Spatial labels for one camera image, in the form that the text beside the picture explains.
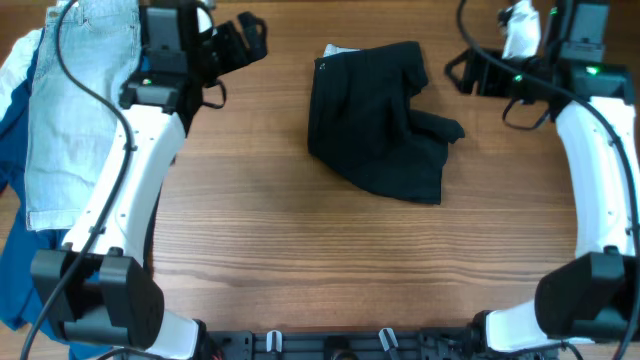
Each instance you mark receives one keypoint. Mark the black shorts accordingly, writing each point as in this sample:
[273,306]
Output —
[362,125]

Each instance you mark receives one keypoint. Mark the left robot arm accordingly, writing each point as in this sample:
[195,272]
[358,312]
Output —
[95,288]

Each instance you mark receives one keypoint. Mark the light blue denim shorts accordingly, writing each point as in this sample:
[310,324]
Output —
[86,54]

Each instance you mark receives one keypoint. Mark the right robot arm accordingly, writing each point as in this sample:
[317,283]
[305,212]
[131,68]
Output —
[560,61]

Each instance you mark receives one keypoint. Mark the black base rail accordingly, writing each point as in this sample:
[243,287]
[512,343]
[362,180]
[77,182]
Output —
[428,344]

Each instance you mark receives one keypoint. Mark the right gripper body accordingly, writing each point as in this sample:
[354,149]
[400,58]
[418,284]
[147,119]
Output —
[486,77]

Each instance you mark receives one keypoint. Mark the white garment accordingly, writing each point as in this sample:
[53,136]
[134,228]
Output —
[14,69]

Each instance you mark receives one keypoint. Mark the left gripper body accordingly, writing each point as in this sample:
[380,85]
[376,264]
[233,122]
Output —
[226,53]

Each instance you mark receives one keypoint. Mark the blue garment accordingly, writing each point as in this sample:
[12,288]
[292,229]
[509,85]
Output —
[20,304]

